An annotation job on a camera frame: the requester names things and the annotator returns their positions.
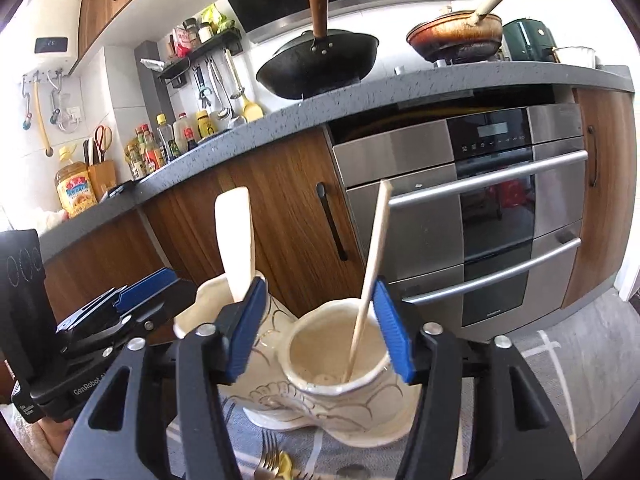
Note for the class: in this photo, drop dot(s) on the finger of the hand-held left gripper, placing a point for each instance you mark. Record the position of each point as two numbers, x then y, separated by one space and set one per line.
100 326
150 280

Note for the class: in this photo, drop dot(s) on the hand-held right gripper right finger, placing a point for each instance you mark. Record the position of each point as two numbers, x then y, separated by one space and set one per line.
392 332

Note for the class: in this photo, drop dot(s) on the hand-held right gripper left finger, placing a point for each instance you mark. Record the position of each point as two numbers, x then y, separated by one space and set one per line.
244 332

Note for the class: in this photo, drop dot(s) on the wooden chopstick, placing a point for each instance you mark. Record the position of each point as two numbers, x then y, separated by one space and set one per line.
372 260

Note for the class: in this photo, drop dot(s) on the cream ceramic utensil holder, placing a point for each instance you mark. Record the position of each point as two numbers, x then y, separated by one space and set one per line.
330 402

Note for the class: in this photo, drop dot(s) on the wooden spatula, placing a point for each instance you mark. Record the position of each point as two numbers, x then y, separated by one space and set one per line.
235 230

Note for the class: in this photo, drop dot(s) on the silver fork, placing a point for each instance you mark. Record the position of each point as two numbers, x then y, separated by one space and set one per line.
265 470

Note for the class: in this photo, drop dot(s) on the yellow spoon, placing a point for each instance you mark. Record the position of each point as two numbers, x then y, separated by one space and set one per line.
285 466

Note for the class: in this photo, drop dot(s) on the person's left forearm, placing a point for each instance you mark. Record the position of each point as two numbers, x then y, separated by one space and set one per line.
52 440

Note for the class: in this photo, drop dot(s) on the white plastic bag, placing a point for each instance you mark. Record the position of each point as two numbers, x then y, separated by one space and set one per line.
52 220

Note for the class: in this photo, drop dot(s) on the wooden knife block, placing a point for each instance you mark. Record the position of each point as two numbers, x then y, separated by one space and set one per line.
102 177

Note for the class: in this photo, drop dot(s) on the yellow cooking oil bottle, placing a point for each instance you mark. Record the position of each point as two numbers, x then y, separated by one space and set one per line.
75 190

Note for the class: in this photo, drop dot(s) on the row of condiment bottles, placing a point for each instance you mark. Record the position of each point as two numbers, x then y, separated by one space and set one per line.
150 155

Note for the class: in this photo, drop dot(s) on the grey plaid cloth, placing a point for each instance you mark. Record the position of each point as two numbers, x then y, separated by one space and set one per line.
310 460

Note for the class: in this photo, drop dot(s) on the wooden base cabinets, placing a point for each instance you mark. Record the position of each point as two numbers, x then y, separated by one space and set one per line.
275 185

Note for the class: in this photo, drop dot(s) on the stainless steel built-in oven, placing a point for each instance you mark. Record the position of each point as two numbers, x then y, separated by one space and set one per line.
400 160

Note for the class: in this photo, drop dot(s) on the metal hanging ladle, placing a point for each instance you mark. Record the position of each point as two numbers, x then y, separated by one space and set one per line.
235 121

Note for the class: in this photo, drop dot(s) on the yellow hanging spatula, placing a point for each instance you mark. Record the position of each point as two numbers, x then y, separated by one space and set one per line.
252 110

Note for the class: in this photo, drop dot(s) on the narrow wooden cabinet door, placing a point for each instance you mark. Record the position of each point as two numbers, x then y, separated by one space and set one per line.
605 210

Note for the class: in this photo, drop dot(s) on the grey speckled kitchen countertop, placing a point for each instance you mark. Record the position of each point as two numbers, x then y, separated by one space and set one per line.
400 85

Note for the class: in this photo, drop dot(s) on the green snack packet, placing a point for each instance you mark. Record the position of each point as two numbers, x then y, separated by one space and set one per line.
217 17

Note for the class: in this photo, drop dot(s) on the black wok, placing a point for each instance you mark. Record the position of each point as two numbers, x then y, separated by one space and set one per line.
320 65

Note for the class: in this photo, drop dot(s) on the white water heater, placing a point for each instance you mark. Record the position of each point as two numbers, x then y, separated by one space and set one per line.
50 20

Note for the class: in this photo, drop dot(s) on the brown frying pan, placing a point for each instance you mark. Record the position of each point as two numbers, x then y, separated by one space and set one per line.
450 35

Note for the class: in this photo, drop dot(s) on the green air fryer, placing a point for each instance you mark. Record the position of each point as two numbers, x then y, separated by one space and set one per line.
527 40

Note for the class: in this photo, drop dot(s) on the white pot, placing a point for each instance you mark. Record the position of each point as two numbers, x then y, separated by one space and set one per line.
575 57

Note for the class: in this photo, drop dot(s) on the white wall socket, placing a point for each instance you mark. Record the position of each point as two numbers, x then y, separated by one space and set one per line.
74 116

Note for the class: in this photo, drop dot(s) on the black wall spice rack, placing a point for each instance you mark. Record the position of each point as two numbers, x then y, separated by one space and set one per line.
200 52

